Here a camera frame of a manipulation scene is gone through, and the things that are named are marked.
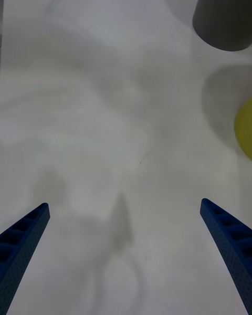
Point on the grey waste bin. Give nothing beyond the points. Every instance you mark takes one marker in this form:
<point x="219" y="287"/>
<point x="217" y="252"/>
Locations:
<point x="223" y="15"/>

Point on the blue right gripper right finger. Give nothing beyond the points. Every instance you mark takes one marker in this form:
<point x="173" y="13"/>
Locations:
<point x="231" y="241"/>

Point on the yellow-green waste bin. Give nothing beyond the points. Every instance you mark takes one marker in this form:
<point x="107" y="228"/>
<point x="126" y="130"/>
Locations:
<point x="245" y="131"/>

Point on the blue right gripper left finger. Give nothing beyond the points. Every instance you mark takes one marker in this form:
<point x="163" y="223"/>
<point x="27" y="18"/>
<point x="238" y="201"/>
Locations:
<point x="19" y="249"/>

